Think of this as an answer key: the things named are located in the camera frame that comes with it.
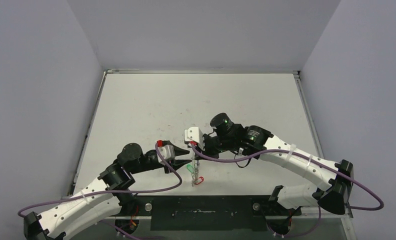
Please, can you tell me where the key with green tag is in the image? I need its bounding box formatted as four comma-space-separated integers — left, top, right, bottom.
186, 164, 195, 174

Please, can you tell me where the key with red tag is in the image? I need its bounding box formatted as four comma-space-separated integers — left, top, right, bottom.
194, 176, 204, 185

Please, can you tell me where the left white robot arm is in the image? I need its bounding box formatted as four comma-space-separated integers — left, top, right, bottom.
22, 140, 190, 240

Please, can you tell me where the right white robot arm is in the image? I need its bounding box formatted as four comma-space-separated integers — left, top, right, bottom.
187, 112, 354, 215

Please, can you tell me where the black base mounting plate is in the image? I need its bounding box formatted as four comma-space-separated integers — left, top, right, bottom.
117, 195, 302, 232

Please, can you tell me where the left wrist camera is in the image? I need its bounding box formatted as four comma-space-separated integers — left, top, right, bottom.
156, 140, 176, 161

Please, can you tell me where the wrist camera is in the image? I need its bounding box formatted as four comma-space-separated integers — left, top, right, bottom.
183, 126, 205, 150
156, 140, 176, 161

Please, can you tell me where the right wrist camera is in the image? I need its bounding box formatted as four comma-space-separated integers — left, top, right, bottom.
183, 126, 205, 150

